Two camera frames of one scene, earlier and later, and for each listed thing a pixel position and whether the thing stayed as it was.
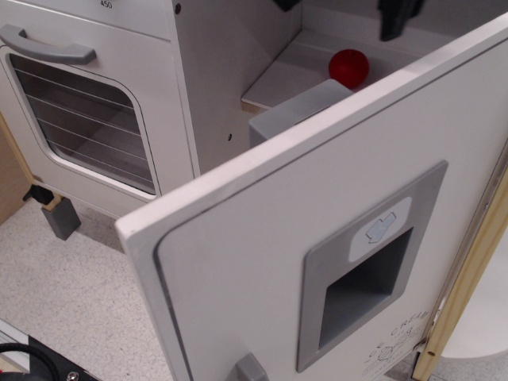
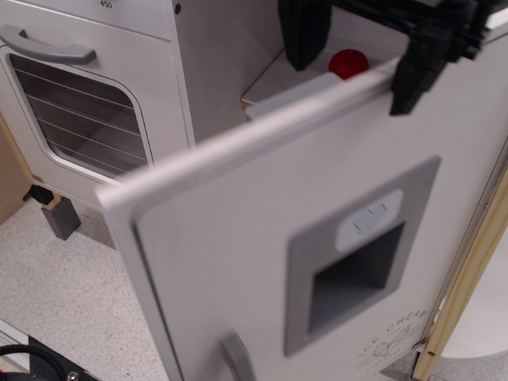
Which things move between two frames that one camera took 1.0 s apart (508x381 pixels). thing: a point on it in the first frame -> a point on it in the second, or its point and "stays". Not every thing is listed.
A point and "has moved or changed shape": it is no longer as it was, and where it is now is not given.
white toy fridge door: (335, 255) has moved or changed shape
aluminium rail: (9, 333) stays
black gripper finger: (395, 14) -> (463, 21)
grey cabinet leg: (63, 219) stays
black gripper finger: (286, 4) -> (305, 25)
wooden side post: (448, 321) stays
